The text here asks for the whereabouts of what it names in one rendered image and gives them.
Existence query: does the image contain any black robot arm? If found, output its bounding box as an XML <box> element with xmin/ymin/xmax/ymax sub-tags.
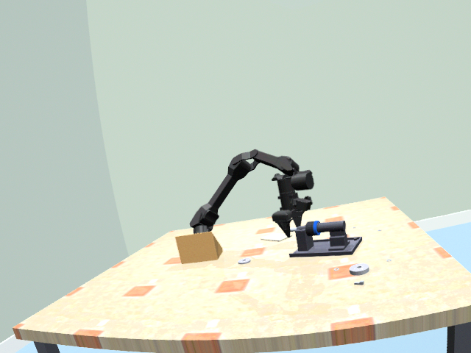
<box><xmin>190</xmin><ymin>149</ymin><xmax>314</xmax><ymax>234</ymax></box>

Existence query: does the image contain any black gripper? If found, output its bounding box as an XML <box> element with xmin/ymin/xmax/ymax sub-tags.
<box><xmin>272</xmin><ymin>191</ymin><xmax>305</xmax><ymax>238</ymax></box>

